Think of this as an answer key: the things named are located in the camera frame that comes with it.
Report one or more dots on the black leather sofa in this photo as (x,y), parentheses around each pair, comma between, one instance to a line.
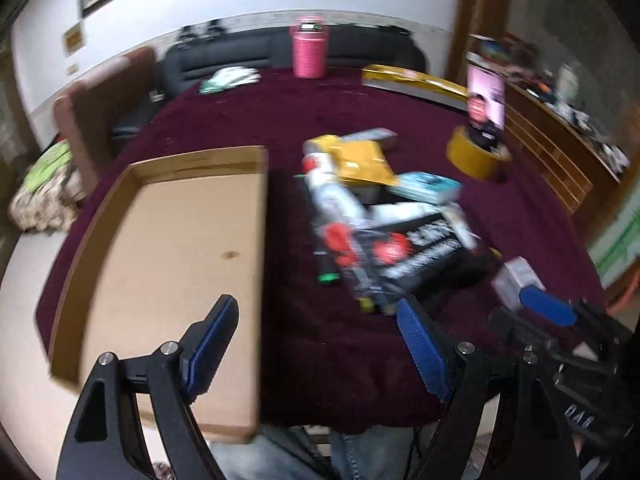
(240,55)

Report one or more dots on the white bottle with red label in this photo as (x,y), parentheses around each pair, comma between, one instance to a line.
(330,195)

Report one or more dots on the large yellow tape roll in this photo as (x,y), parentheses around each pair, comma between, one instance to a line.
(475,157)

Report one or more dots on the patterned beige blanket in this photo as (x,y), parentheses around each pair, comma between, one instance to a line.
(40,207)

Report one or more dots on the black marker with green caps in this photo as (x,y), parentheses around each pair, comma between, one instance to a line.
(327,276)

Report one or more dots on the small white object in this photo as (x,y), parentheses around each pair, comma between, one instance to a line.
(156,95)

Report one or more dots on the wooden cabinet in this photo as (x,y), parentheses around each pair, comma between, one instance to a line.
(560,160)

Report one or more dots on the teal box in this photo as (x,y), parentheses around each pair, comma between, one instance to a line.
(425,187)

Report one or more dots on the shallow cardboard box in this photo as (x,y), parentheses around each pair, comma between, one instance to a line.
(175,260)

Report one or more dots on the smartphone with lit screen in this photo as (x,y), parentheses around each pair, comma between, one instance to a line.
(485,105)

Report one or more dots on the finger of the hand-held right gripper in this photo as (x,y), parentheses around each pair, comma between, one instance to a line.
(547,306)
(520,327)

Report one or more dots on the yellow wall sign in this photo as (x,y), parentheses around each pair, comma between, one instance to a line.
(73,37)

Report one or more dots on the brown armchair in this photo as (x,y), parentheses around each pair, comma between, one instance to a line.
(95,110)

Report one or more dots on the long yellow box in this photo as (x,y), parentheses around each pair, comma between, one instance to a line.
(410,82)

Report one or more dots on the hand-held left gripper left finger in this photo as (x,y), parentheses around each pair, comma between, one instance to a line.
(212,347)

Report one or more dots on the yellow packet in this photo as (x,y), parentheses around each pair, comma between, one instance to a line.
(360,160)

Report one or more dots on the black packet with red print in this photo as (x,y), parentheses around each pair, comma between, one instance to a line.
(415,255)

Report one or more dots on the pink sleeved bottle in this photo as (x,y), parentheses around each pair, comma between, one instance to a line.
(309,50)

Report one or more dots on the person's jeans legs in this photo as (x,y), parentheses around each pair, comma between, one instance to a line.
(280,455)

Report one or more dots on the wooden door frame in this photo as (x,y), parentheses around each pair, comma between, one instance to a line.
(475,10)

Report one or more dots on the white work gloves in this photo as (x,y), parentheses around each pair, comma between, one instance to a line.
(227,80)

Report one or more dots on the green cloth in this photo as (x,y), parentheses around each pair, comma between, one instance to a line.
(47,165)

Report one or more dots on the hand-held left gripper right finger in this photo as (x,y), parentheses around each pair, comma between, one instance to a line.
(425,355)

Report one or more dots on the maroon tablecloth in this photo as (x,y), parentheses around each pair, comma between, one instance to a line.
(300,110)

